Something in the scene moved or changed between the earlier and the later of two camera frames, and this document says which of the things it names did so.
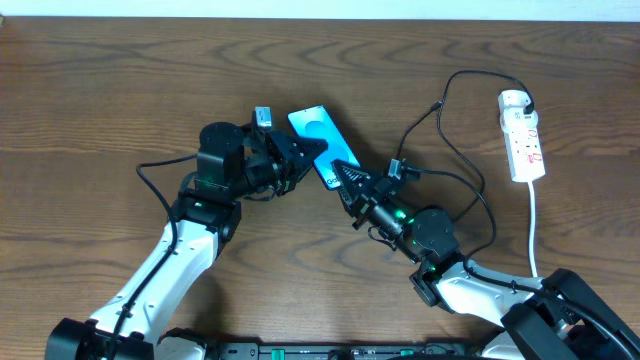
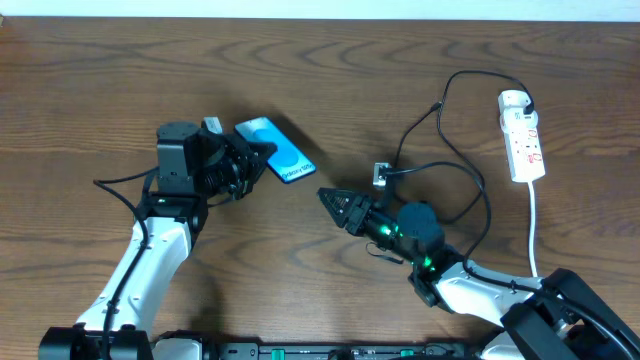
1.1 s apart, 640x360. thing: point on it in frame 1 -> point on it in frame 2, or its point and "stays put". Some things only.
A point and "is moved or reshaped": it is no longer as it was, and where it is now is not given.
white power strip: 523,143 stays put
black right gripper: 363,198 -> 358,216
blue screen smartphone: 316,122 is moved or reshaped
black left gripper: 280,163 -> 244,163
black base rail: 345,351 stays put
